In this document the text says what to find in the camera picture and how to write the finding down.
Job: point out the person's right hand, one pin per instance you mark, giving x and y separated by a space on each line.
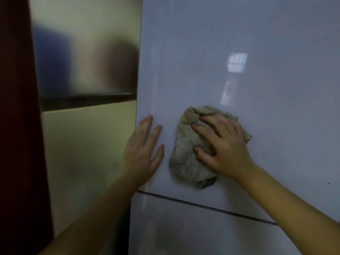
228 151

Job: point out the person's right forearm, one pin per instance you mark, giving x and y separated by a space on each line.
289 215

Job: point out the person's left middle finger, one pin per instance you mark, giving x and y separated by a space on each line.
144 128

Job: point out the dark red wooden panel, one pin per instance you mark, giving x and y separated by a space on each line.
18 130

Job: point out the person's right thumb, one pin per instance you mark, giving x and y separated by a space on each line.
204 154

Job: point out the person's left forearm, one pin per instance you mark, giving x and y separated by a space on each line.
95 217

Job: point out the person's right middle finger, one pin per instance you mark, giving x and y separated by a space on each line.
212 122

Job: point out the stainless steel refrigerator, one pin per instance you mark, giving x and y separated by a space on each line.
87 146

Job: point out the person's left thumb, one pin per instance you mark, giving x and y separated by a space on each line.
158 156

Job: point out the person's left hand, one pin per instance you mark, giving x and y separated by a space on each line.
138 156

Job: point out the grey-beige cleaning cloth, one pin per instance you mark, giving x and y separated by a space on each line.
183 156

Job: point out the white glossy refrigerator door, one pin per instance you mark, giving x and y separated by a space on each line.
212 50
186 231

